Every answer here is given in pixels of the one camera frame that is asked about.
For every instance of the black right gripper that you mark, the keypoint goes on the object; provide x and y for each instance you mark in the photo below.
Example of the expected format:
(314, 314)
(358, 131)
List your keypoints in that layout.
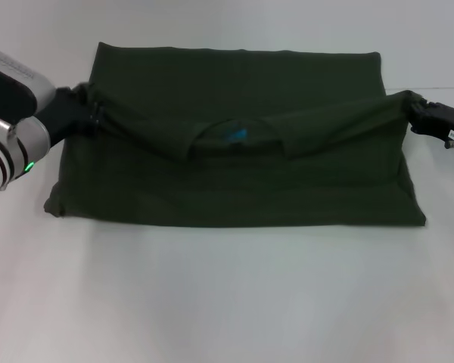
(442, 119)

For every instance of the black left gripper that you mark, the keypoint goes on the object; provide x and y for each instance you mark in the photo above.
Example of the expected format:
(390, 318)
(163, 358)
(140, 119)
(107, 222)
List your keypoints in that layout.
(64, 113)

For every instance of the dark green printed t-shirt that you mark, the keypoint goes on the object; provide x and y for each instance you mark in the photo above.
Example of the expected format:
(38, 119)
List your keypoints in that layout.
(234, 170)

